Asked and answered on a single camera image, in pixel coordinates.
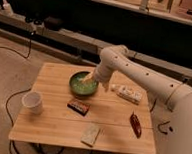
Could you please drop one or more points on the white paper cup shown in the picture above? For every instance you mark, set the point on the white paper cup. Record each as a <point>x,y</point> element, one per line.
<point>33,102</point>

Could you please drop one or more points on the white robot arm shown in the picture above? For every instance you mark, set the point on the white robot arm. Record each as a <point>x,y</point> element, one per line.
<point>175,94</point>

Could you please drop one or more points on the black device on ledge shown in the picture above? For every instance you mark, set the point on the black device on ledge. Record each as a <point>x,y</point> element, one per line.
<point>53,23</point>

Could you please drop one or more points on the dark snack bar packet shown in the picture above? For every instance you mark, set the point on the dark snack bar packet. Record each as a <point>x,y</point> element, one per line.
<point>78,106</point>

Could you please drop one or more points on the red chili pepper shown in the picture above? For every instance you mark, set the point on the red chili pepper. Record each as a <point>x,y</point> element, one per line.
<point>135,125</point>

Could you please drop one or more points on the white spray bottle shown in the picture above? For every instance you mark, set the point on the white spray bottle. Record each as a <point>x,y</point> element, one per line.
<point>7,7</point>

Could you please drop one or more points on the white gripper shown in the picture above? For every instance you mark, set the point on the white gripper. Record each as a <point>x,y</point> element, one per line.
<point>88,78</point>

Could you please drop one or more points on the wooden table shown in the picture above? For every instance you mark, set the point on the wooden table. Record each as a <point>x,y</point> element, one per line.
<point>60,126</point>

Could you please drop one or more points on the green bowl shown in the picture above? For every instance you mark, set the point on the green bowl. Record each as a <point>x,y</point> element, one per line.
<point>79,88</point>

